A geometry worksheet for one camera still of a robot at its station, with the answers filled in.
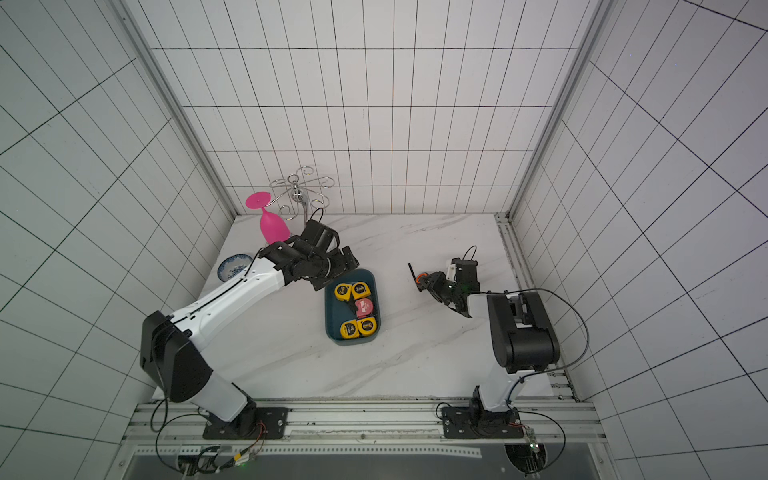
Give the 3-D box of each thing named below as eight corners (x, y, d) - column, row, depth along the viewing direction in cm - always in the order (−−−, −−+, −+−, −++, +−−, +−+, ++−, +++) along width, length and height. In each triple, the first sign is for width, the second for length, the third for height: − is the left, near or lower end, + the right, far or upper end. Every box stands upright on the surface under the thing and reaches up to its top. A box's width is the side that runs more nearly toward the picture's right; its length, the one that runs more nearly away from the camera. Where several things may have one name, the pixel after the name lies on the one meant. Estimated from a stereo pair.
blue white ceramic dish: (224, 281, 102) (217, 273, 98) (220, 271, 105) (213, 263, 101) (256, 266, 106) (251, 258, 102) (251, 257, 109) (246, 248, 105)
